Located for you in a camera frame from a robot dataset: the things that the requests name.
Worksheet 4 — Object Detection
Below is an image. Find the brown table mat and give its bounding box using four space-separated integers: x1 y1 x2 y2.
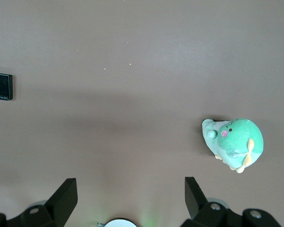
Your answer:
0 0 284 227

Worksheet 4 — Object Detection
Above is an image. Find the green dinosaur plush toy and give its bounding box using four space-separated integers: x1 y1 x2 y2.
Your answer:
201 117 264 174

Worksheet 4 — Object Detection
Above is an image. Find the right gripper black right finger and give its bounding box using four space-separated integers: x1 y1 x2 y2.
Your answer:
181 176 281 227

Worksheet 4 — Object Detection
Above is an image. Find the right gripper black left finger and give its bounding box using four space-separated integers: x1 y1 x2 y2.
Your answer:
0 178 78 227

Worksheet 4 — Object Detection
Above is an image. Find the black flip phone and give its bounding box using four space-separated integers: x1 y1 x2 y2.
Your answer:
0 72 13 101

